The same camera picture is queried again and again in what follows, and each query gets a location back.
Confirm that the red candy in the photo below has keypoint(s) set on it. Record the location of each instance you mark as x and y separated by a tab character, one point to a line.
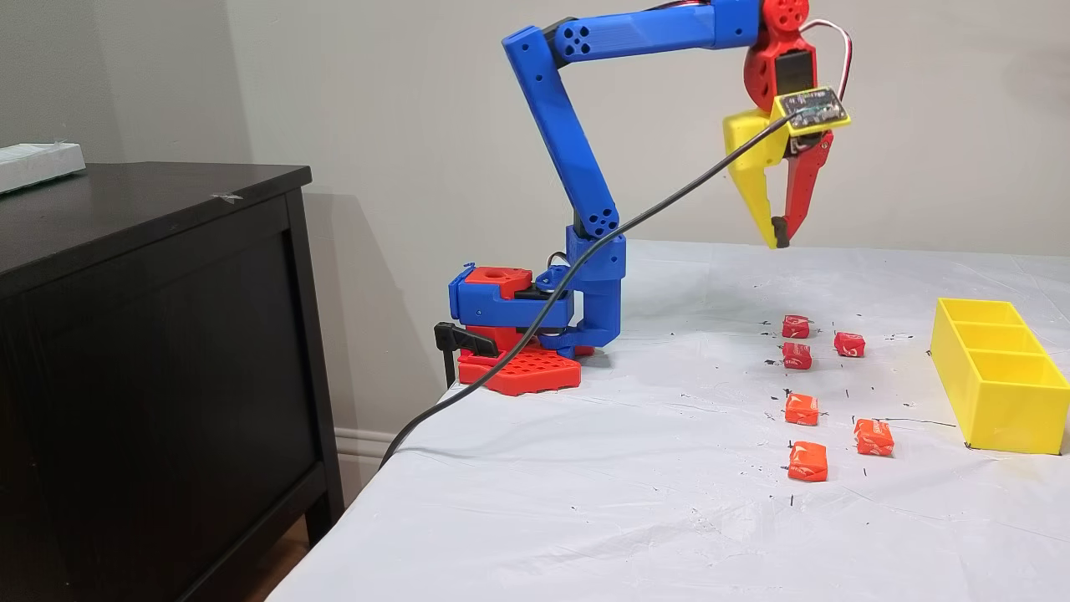
849	344
797	355
796	326

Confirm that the orange candy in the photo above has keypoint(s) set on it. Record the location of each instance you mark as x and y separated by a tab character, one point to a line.
807	461
873	437
802	409

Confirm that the yellow three-compartment box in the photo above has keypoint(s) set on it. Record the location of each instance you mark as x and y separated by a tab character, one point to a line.
1003	410

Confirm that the flat white box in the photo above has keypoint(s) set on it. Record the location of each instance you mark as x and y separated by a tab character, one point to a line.
38	163

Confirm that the black table clamp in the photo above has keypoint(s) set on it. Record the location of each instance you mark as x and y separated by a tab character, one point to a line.
464	337

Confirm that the white plastic table cover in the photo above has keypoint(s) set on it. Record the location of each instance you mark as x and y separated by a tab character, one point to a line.
585	518

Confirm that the clear tape scrap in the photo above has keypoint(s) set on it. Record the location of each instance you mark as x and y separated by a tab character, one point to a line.
226	197

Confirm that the dark wooden dresser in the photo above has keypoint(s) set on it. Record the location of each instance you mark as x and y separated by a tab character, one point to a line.
150	376

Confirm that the camera board on yellow mount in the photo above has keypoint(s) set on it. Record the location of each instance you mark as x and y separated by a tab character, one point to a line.
815	110

